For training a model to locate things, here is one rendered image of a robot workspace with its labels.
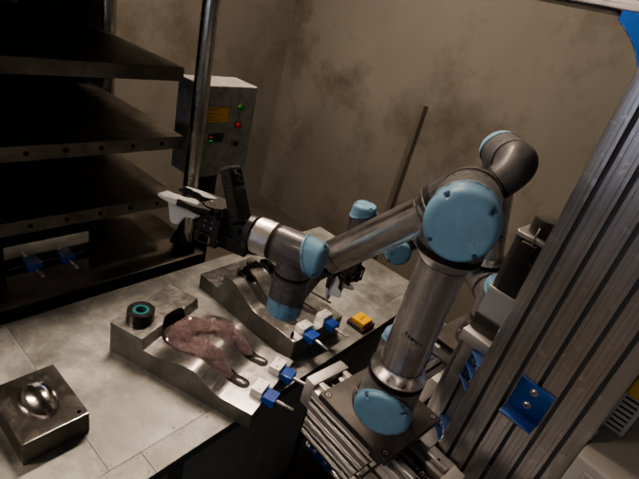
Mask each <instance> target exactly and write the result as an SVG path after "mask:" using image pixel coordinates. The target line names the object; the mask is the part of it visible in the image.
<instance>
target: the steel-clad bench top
mask: <svg viewBox="0 0 639 479"><path fill-rule="evenodd" d="M249 258H253V259H255V260H256V261H257V262H260V260H261V259H265V258H264V257H261V256H259V255H257V254H254V253H251V254H247V255H246V256H245V257H241V256H239V255H237V254H231V255H227V256H224V257H221V258H218V259H212V260H210V261H207V262H204V263H200V264H197V265H194V266H191V267H187V268H184V269H182V270H179V271H176V272H172V273H169V274H166V275H163V276H159V277H156V278H152V279H148V280H145V281H142V282H139V283H136V284H132V285H129V286H127V287H124V288H120V289H117V290H114V291H111V292H108V293H104V294H101V295H99V296H96V297H90V298H87V299H84V300H80V301H77V302H74V303H71V304H69V305H65V306H62V307H59V308H56V309H52V310H49V311H46V312H44V313H41V314H37V315H34V316H29V317H25V318H22V319H19V320H16V321H13V322H10V323H7V324H4V325H1V326H0V385H1V384H4V383H6V382H9V381H11V380H13V379H16V378H18V377H21V376H23V375H26V374H30V373H32V372H35V371H38V370H40V369H43V368H45V367H47V366H49V365H52V364H53V365H54V366H55V367H56V369H57V370H58V372H59V373H60V374H61V376H62V377H63V378H64V379H65V380H66V381H67V383H68V384H69V386H70V387H71V388H72V390H73V391H74V392H75V394H76V395H77V396H78V398H79V399H80V400H81V402H82V403H83V404H84V406H85V407H86V408H87V410H88V411H89V432H87V433H85V434H83V435H81V436H79V437H77V438H75V439H73V440H71V441H69V442H67V443H66V444H65V445H63V446H61V447H59V448H57V449H55V450H52V451H50V452H48V453H46V454H45V455H43V456H41V457H39V458H37V459H35V460H33V461H31V462H29V463H27V464H26V465H25V466H23V464H22V463H21V461H20V459H19V458H18V456H17V454H16V452H15V451H14V449H13V447H12V446H11V444H10V441H9V440H8V438H7V436H6V435H5V434H4V432H3V431H2V429H1V427H0V479H149V478H150V477H152V476H153V475H155V474H156V473H158V472H160V471H161V470H163V469H165V468H166V467H168V466H169V465H171V464H172V463H174V462H175V461H177V460H178V459H180V458H181V457H183V456H184V455H186V454H187V453H189V452H190V451H192V450H194V449H195V448H197V447H198V446H200V445H201V444H202V443H203V442H205V441H207V440H208V439H210V438H211V437H213V436H214V435H216V434H217V433H219V432H220V431H222V430H224V429H225V428H227V427H228V426H230V425H231V424H233V423H234V422H236V421H234V420H233V419H231V418H229V417H227V416H226V415H224V414H222V413H220V412H218V411H216V410H214V409H213V408H211V407H209V406H207V405H205V404H204V403H203V402H201V401H199V400H198V399H196V398H194V397H192V396H191V395H189V394H187V393H185V392H183V391H181V390H179V389H177V388H176V387H174V386H172V385H170V384H169V383H167V382H165V381H163V380H162V379H161V378H159V377H157V376H156V375H154V374H151V373H150V372H148V371H146V370H144V369H142V368H141V367H139V366H137V365H135V364H134V363H132V362H130V361H128V360H127V359H125V358H123V357H121V356H120V355H118V354H115V353H114V352H112V351H111V350H110V349H109V345H110V322H111V321H112V320H114V319H116V318H117V317H119V316H121V315H122V314H124V313H125V312H126V308H127V306H128V305H130V304H131V303H133V302H137V301H144V300H146V299H147V298H149V297H151V296H153V295H154V294H156V293H157V292H159V291H161V290H162V289H164V287H166V286H167V285H169V284H170V285H172V286H174V287H176V288H178V289H180V290H182V291H184V292H186V293H188V294H190V295H192V296H193V297H196V298H197V299H198V308H199V309H201V310H203V311H205V312H207V313H209V314H211V315H214V316H221V317H225V318H229V319H233V320H236V321H238V322H240V321H239V320H238V319H237V318H235V317H234V316H233V315H232V314H231V313H229V312H228V311H227V310H226V309H225V308H223V306H222V305H221V304H220V303H219V302H217V301H216V300H215V299H214V298H213V297H211V296H210V295H209V294H208V293H207V292H205V291H204V290H203V289H202V288H201V287H200V278H201V274H202V273H205V272H208V271H211V270H214V269H217V268H220V267H223V266H225V265H228V264H231V263H234V262H237V261H240V260H243V259H249ZM361 265H362V266H364V267H365V271H364V274H363V277H362V280H360V281H358V282H351V283H352V284H353V286H354V290H353V291H351V290H349V289H346V288H343V290H342V292H341V296H340V297H333V296H330V297H329V299H328V300H329V301H331V302H332V303H328V302H327V301H325V300H323V299H321V298H320V297H317V296H315V295H314V294H312V293H310V294H311V295H312V296H314V297H316V298H318V299H319V300H321V301H322V302H323V303H326V304H327V305H329V306H330V307H332V308H333V309H334V310H336V311H337V312H339V313H340V314H341V315H342V319H341V322H340V325H339V329H340V330H342V331H343V332H344V333H346V334H347V335H348V336H349V337H348V338H345V337H344V336H342V335H341V334H339V333H337V334H336V335H334V336H332V337H331V338H329V339H327V340H326V341H324V342H322V344H323V345H325V346H326V347H328V349H329V350H328V351H325V350H324V349H323V348H322V347H321V346H320V345H318V346H317V347H315V348H313V349H312V350H310V351H308V352H307V353H305V354H303V355H301V356H300V357H298V358H296V359H295V360H293V361H294V363H293V366H292V369H294V370H295V371H297V373H296V378H298V379H301V378H302V377H304V376H306V375H307V374H309V373H311V372H312V371H314V370H315V369H316V368H317V367H319V366H320V365H322V364H323V363H325V362H326V361H328V360H329V359H331V358H332V357H334V356H335V355H337V354H339V353H340V352H342V351H343V350H345V349H346V348H348V347H349V346H351V345H353V344H354V343H356V342H357V341H359V340H360V339H362V338H363V337H365V336H366V335H368V334H370V333H371V332H373V331H374V330H375V329H376V328H378V327H379V326H381V325H382V324H384V323H385V322H387V321H388V320H390V319H391V318H393V317H394V316H396V315H397V311H398V308H399V306H400V303H401V301H402V299H403V297H404V294H405V291H406V289H407V286H408V284H409V280H407V279H406V278H403V277H402V276H400V275H399V274H397V273H395V272H394V271H392V270H390V269H389V268H387V267H385V266H384V265H382V264H380V263H379V262H377V261H376V260H374V259H372V258H370V259H367V260H365V261H363V262H362V264H361ZM359 312H363V313H364V314H365V315H367V316H368V317H370V318H371V319H372V321H373V322H374V323H375V325H374V327H373V328H372V329H370V330H369V331H367V332H366V333H364V334H363V335H362V334H361V333H359V332H358V331H357V330H355V329H354V328H352V327H351V326H350V325H348V324H347V323H346V322H347V319H349V318H350V317H352V316H354V315H356V314H358V313H359ZM240 323H241V322H240ZM242 325H243V326H245V325H244V324H243V323H242ZM245 327H246V326H245ZM246 328H247V327H246ZM247 329H248V328H247ZM248 330H249V331H250V332H251V334H252V335H253V336H254V337H255V338H256V339H257V340H258V341H259V342H260V343H261V344H262V345H264V346H265V347H267V348H269V349H271V350H273V349H272V348H271V347H270V346H269V345H267V344H266V343H265V342H264V341H263V340H262V339H260V338H259V337H258V336H257V335H255V334H254V333H253V332H252V331H251V330H250V329H248ZM273 351H274V350H273Z"/></svg>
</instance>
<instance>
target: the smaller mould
mask: <svg viewBox="0 0 639 479"><path fill-rule="evenodd" d="M0 427H1V429H2V431H3V432H4V434H5V435H6V436H7V438H8V440H9V441H10V444H11V446H12V447H13V449H14V451H15V452H16V454H17V456H18V458H19V459H20V461H21V463H22V464H23V466H25V465H26V464H27V463H29V462H31V461H33V460H35V459H37V458H39V457H41V456H43V455H45V454H46V453H48V452H50V451H52V450H55V449H57V448H59V447H61V446H63V445H65V444H66V443H67V442H69V441H71V440H73V439H75V438H77V437H79V436H81V435H83V434H85V433H87V432H89V411H88V410H87V408H86V407H85V406H84V404H83V403H82V402H81V400H80V399H79V398H78V396H77V395H76V394H75V392H74V391H73V390H72V388H71V387H70V386H69V384H68V383H67V381H66V380H65V379H64V378H63V377H62V376H61V374H60V373H59V372H58V370H57V369H56V367H55V366H54V365H53V364H52V365H49V366H47V367H45V368H43V369H40V370H38V371H35V372H32V373H30V374H26V375H23V376H21V377H18V378H16V379H13V380H11V381H9V382H6V383H4V384H1V385H0Z"/></svg>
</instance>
